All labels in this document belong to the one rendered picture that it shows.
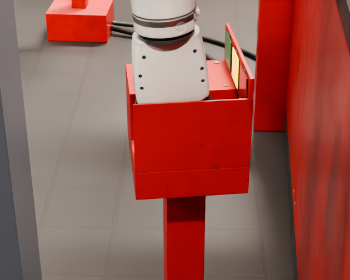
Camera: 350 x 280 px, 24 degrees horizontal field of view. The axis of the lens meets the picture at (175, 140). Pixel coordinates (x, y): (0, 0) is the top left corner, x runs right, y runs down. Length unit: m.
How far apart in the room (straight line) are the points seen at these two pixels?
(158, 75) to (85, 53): 2.21
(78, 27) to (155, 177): 2.27
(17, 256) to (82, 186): 0.69
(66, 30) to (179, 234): 2.19
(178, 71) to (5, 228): 0.74
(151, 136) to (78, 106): 1.77
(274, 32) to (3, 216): 1.18
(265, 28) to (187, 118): 1.47
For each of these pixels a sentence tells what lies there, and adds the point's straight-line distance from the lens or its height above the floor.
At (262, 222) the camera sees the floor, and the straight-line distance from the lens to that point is 2.24.
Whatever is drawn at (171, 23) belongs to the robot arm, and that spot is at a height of 0.92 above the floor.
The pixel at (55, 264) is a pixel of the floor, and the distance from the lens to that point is 2.11.
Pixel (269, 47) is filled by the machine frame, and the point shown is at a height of 0.30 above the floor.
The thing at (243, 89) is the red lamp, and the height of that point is 0.81.
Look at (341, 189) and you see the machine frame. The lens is 1.19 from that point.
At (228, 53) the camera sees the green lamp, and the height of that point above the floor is 0.81.
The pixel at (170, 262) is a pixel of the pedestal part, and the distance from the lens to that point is 1.29.
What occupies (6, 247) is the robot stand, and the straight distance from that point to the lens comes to 1.74.
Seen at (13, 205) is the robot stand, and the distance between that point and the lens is 1.67.
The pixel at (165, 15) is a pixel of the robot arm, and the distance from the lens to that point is 1.02.
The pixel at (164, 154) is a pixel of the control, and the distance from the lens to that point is 1.10.
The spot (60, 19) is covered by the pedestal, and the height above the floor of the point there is 0.10.
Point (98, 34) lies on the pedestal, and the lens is 3.35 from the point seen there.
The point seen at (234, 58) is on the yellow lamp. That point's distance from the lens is 1.16.
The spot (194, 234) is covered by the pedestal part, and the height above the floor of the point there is 0.54.
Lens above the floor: 1.29
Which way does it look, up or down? 30 degrees down
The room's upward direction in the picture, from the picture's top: straight up
